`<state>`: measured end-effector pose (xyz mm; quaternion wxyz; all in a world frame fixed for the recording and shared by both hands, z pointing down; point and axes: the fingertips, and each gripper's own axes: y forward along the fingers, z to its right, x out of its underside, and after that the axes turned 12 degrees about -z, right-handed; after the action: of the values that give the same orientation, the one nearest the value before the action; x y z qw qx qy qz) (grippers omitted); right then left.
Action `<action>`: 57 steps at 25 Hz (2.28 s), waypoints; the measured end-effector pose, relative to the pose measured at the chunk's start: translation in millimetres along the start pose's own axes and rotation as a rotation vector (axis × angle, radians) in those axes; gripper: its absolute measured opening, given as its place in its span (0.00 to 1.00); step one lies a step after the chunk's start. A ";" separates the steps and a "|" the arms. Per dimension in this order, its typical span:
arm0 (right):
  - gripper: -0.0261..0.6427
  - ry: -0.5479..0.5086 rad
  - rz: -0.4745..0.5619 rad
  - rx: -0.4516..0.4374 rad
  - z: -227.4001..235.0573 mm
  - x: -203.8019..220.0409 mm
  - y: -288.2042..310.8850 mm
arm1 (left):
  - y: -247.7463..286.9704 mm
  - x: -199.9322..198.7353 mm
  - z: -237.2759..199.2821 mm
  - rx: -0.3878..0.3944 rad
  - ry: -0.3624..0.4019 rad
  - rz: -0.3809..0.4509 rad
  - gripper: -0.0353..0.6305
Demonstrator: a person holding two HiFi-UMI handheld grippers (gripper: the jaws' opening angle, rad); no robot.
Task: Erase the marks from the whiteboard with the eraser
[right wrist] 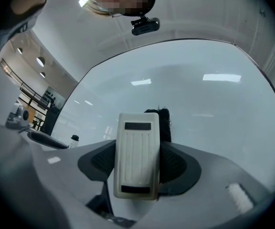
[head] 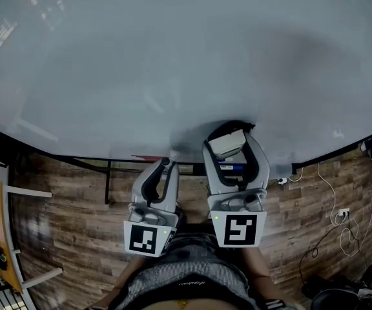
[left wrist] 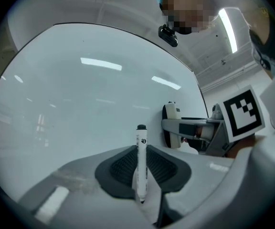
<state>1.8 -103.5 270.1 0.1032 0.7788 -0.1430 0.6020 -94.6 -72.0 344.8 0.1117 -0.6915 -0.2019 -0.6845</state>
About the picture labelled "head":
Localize thin black cable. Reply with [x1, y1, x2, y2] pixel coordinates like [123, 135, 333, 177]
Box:
[298, 214, 367, 280]

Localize long white cable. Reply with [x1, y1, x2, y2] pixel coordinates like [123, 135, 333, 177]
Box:
[287, 161, 361, 258]

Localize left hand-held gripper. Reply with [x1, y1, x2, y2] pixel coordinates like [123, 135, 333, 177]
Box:
[123, 160, 180, 258]

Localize person's dark denim shorts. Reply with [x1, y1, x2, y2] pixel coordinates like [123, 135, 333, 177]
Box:
[166, 231, 225, 267]

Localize white whiteboard eraser black felt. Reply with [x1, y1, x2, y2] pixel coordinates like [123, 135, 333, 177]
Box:
[206, 119, 256, 160]

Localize person's right forearm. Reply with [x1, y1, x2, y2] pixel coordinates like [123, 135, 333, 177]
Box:
[240, 247, 276, 303]

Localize person's left forearm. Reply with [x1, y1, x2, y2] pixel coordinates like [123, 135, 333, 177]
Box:
[113, 256, 147, 290]

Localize white marker with blue cap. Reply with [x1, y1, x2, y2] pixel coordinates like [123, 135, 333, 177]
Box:
[218, 163, 247, 171]

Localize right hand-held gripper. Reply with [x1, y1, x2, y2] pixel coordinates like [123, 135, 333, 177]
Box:
[202, 132, 270, 248]

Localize large white whiteboard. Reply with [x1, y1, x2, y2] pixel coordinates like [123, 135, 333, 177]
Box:
[0, 0, 372, 174]

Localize person's grey knit top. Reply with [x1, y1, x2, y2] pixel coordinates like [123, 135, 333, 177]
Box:
[108, 263, 251, 310]

